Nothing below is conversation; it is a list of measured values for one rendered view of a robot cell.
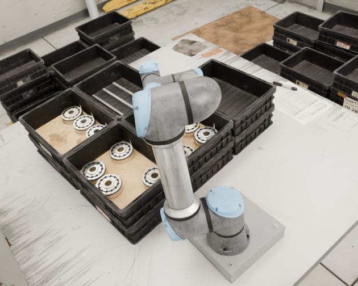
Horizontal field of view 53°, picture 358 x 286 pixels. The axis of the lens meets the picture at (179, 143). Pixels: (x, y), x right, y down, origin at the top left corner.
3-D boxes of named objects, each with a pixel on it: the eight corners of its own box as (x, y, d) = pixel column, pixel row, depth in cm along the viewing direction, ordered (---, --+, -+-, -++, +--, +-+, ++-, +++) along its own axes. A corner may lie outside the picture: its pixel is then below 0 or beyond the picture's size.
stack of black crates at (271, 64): (300, 84, 285) (304, 59, 269) (274, 101, 274) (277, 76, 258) (261, 65, 309) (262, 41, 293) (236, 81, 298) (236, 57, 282)
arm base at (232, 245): (259, 242, 126) (258, 226, 120) (222, 264, 122) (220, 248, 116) (234, 213, 137) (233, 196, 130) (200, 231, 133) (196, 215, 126)
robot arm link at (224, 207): (250, 231, 119) (249, 205, 110) (210, 241, 118) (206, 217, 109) (238, 203, 128) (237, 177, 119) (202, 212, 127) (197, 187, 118)
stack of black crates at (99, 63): (111, 90, 310) (96, 43, 278) (130, 105, 292) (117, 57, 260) (70, 112, 295) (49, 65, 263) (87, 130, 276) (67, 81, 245)
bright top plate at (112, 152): (137, 150, 153) (137, 148, 153) (119, 163, 149) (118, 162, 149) (123, 139, 159) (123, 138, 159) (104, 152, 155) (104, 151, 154)
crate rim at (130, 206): (184, 167, 136) (183, 163, 135) (122, 218, 123) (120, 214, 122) (120, 123, 159) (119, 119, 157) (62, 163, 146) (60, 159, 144)
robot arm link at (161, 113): (215, 240, 117) (188, 92, 86) (170, 251, 116) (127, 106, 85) (206, 213, 127) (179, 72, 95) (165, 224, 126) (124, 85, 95)
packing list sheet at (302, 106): (335, 104, 182) (336, 103, 181) (306, 126, 173) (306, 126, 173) (283, 79, 201) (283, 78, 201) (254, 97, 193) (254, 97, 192)
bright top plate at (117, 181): (126, 184, 141) (126, 183, 140) (104, 199, 136) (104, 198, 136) (112, 171, 146) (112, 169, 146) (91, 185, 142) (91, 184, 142)
